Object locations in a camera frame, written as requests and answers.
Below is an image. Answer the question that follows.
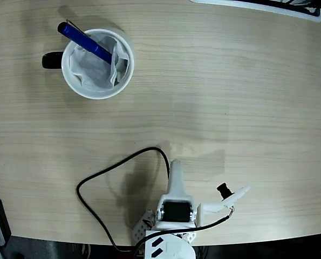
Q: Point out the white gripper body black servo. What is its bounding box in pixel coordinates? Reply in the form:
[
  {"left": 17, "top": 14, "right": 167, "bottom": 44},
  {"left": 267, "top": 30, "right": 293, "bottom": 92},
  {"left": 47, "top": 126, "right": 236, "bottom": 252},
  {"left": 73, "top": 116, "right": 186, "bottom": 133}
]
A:
[{"left": 154, "top": 194, "right": 199, "bottom": 230}]

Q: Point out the blue pen with metal clip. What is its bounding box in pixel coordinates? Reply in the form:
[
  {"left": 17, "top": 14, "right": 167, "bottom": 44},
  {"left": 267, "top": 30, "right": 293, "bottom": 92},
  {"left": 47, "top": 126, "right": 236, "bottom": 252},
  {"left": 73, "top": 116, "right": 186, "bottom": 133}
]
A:
[{"left": 57, "top": 19, "right": 115, "bottom": 65}]

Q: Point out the crumpled white tissue paper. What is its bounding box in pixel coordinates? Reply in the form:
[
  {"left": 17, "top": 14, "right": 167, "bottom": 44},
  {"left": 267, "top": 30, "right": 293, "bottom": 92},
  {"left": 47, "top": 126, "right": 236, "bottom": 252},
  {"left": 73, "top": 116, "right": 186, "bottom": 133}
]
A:
[{"left": 68, "top": 35, "right": 131, "bottom": 91}]

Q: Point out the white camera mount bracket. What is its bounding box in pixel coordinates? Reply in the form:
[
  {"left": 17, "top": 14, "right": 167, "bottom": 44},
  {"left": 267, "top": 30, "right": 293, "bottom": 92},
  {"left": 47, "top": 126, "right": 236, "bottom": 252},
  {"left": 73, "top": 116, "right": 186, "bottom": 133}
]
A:
[{"left": 197, "top": 184, "right": 251, "bottom": 227}]

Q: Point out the black camera cable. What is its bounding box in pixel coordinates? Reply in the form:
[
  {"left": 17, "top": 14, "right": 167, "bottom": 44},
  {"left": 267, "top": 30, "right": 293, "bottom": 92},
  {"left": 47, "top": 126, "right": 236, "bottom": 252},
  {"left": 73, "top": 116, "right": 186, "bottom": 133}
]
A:
[{"left": 76, "top": 146, "right": 234, "bottom": 254}]

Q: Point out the black camera module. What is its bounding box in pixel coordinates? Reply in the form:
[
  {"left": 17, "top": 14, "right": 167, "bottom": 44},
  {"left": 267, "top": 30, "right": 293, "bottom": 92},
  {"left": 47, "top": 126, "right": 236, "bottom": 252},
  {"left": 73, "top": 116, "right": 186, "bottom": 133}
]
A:
[{"left": 216, "top": 182, "right": 235, "bottom": 201}]

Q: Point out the white mug with black handle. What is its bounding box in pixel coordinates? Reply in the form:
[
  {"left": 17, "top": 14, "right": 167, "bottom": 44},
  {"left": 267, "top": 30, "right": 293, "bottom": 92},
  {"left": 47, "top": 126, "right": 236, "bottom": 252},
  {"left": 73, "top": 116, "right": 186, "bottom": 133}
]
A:
[{"left": 41, "top": 29, "right": 135, "bottom": 100}]

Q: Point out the black block beside rail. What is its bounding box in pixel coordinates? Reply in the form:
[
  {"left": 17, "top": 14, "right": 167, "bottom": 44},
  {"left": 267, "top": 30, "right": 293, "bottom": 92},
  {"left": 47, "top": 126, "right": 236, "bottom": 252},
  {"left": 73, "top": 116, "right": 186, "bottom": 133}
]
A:
[{"left": 0, "top": 199, "right": 12, "bottom": 245}]

